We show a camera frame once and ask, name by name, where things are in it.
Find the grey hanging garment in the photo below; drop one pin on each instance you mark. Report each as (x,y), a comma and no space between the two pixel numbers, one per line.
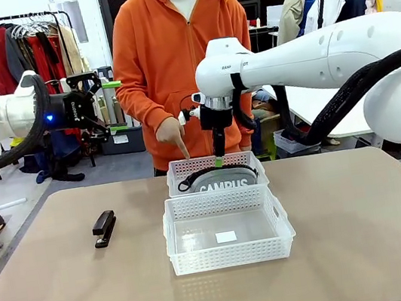
(15,54)

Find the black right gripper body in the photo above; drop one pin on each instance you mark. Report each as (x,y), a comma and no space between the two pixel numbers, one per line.
(217,119)

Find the yellow cloth item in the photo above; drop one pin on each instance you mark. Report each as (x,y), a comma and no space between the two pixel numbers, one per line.
(17,141)

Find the black metal clothes rack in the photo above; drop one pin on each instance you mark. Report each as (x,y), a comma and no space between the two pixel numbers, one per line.
(11,18)

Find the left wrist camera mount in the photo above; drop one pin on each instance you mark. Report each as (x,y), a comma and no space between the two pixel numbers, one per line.
(81,78)

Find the beige hanging garment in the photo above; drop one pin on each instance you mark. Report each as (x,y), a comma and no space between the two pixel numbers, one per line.
(72,48)

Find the white paper roll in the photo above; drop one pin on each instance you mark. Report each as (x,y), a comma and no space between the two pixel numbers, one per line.
(109,104)

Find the person's right forearm orange sleeve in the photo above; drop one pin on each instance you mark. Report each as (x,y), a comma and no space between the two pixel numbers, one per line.
(144,109)

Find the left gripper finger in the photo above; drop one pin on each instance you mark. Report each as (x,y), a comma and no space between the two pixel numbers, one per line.
(118,128)
(110,85)

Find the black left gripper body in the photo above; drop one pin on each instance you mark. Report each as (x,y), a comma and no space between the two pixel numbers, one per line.
(72,110)

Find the dark clothes pile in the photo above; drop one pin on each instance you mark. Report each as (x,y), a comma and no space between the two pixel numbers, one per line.
(63,172)

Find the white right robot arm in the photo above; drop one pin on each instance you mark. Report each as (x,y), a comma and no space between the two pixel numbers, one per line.
(322,51)

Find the white tube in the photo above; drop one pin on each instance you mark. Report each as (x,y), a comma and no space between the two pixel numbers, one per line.
(10,203)

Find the person's left forearm orange sleeve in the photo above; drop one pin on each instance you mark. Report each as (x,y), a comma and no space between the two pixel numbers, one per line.
(246,136)

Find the green crate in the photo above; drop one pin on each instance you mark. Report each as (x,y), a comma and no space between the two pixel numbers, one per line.
(268,145)

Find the clear storage box red contents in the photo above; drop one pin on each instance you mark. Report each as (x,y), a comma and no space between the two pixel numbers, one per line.
(287,144)

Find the long red hanging dress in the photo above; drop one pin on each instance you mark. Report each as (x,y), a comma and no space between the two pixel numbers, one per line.
(51,63)

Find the grey stool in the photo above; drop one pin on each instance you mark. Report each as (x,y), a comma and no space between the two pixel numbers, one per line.
(104,71)

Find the grey storage bin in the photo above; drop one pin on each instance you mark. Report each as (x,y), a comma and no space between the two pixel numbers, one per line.
(123,143)

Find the person in orange hoodie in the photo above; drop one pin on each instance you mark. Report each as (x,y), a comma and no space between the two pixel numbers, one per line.
(161,49)

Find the white perforated plastic basket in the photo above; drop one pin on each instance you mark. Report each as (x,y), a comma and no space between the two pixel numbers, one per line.
(187,259)
(173,170)

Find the grey CAMPUS pencil case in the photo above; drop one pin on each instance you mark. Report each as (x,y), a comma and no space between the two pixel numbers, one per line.
(220,179)

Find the black stapler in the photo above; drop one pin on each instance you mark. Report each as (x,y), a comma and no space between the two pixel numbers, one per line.
(104,228)

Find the person's right hand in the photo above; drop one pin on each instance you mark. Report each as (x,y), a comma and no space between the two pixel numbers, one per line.
(170,130)

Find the white square label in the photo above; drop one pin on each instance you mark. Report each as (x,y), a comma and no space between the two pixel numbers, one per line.
(226,237)

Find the white table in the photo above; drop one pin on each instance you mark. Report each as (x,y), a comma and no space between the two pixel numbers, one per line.
(303,103)

